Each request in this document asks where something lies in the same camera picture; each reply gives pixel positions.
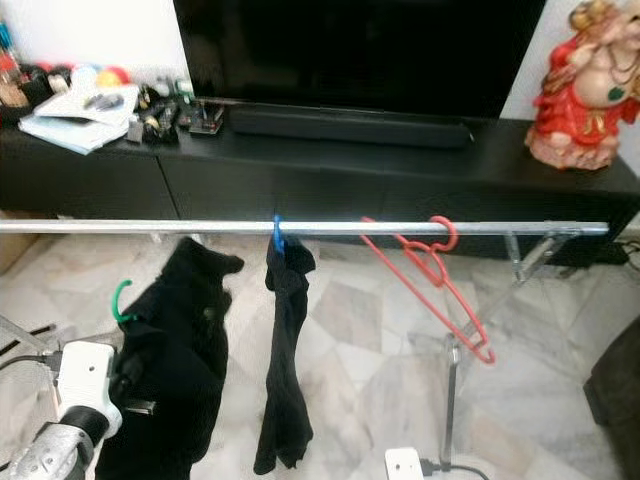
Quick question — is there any black flat television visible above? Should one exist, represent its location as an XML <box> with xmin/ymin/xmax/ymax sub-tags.
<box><xmin>173</xmin><ymin>0</ymin><xmax>548</xmax><ymax>119</ymax></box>

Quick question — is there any black yellow logo shirt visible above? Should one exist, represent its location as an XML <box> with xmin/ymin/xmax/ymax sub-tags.
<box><xmin>95</xmin><ymin>237</ymin><xmax>246</xmax><ymax>480</ymax></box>

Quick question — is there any red plastic hanger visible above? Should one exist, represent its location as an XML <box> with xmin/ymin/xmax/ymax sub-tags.
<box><xmin>360</xmin><ymin>215</ymin><xmax>498</xmax><ymax>366</ymax></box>

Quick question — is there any black floor power cable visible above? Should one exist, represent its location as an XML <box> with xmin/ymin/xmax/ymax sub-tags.
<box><xmin>592</xmin><ymin>240</ymin><xmax>639</xmax><ymax>267</ymax></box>

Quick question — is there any black plush toy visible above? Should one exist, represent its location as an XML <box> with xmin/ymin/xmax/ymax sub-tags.
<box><xmin>22</xmin><ymin>62</ymin><xmax>51</xmax><ymax>91</ymax></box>
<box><xmin>45</xmin><ymin>60</ymin><xmax>73</xmax><ymax>86</ymax></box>

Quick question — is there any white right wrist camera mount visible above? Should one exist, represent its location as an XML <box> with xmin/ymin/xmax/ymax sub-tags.
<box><xmin>385</xmin><ymin>447</ymin><xmax>426</xmax><ymax>480</ymax></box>

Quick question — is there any light brown box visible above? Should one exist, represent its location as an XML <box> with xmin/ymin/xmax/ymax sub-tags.
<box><xmin>0</xmin><ymin>235</ymin><xmax>26</xmax><ymax>271</ymax></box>

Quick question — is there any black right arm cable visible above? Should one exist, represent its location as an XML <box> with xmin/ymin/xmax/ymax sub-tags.
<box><xmin>422</xmin><ymin>458</ymin><xmax>491</xmax><ymax>480</ymax></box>

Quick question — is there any black soundbar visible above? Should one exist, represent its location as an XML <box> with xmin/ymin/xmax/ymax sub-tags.
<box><xmin>228</xmin><ymin>103</ymin><xmax>474</xmax><ymax>151</ymax></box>

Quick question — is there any white paper stack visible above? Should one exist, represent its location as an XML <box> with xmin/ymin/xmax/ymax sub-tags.
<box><xmin>17</xmin><ymin>83</ymin><xmax>141</xmax><ymax>156</ymax></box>

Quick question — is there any orange yellow ball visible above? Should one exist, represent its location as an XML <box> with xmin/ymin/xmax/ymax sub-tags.
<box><xmin>95</xmin><ymin>66</ymin><xmax>131</xmax><ymax>89</ymax></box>

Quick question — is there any black fonemax print t-shirt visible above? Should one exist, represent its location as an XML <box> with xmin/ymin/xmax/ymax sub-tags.
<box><xmin>253</xmin><ymin>238</ymin><xmax>318</xmax><ymax>476</ymax></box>

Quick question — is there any blue plastic hanger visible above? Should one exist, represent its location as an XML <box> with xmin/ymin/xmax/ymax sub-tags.
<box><xmin>271</xmin><ymin>213</ymin><xmax>287</xmax><ymax>255</ymax></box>

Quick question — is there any black TV cabinet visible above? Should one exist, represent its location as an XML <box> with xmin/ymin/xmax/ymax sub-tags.
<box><xmin>0</xmin><ymin>95</ymin><xmax>640</xmax><ymax>269</ymax></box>

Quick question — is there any red laughing buddha statue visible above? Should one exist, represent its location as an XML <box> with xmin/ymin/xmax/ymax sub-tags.
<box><xmin>525</xmin><ymin>0</ymin><xmax>640</xmax><ymax>171</ymax></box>

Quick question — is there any white blue ball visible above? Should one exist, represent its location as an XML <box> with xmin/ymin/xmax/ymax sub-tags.
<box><xmin>72</xmin><ymin>65</ymin><xmax>99</xmax><ymax>89</ymax></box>

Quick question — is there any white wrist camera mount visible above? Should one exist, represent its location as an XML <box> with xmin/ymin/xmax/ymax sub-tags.
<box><xmin>385</xmin><ymin>447</ymin><xmax>426</xmax><ymax>480</ymax></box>
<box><xmin>55</xmin><ymin>341</ymin><xmax>123</xmax><ymax>431</ymax></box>

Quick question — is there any green plastic hanger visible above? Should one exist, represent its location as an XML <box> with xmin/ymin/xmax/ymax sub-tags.
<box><xmin>112</xmin><ymin>278</ymin><xmax>138</xmax><ymax>326</ymax></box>

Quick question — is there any red lid jar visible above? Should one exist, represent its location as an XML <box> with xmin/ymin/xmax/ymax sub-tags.
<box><xmin>0</xmin><ymin>55</ymin><xmax>29</xmax><ymax>106</ymax></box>

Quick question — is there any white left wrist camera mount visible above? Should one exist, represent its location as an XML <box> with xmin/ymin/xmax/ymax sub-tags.
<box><xmin>55</xmin><ymin>341</ymin><xmax>123</xmax><ymax>431</ymax></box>

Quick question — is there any silver metal clothes rack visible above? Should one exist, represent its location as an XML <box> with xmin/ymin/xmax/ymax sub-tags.
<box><xmin>0</xmin><ymin>220</ymin><xmax>611</xmax><ymax>473</ymax></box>

